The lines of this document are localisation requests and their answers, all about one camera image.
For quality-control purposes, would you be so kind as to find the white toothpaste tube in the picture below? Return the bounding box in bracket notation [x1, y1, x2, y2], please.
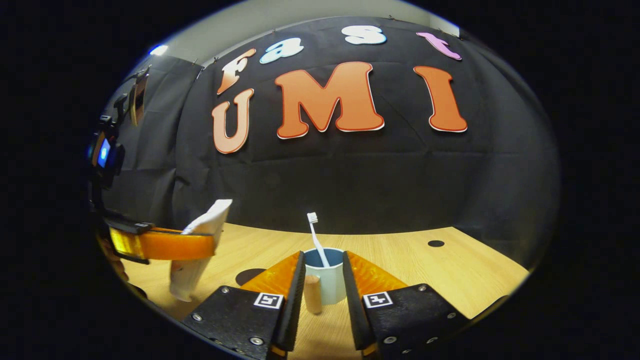
[169, 199, 233, 303]

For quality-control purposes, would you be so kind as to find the light blue cup wooden handle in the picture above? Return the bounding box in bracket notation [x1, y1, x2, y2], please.
[303, 248, 347, 315]

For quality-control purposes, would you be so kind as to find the black backdrop cloth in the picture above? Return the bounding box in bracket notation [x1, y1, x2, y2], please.
[97, 15, 561, 271]

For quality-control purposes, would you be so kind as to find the dark brown round coaster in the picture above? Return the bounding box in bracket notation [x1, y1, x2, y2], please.
[235, 268, 268, 287]

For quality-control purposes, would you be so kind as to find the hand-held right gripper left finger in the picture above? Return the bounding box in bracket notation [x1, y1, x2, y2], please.
[181, 251, 306, 360]

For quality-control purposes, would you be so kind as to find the white toothbrush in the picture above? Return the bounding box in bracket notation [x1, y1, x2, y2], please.
[307, 212, 331, 269]

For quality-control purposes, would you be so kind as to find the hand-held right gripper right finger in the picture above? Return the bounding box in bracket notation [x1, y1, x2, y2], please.
[342, 251, 471, 358]

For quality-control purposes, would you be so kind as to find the wooden desktop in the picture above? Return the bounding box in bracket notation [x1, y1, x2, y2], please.
[120, 222, 531, 360]

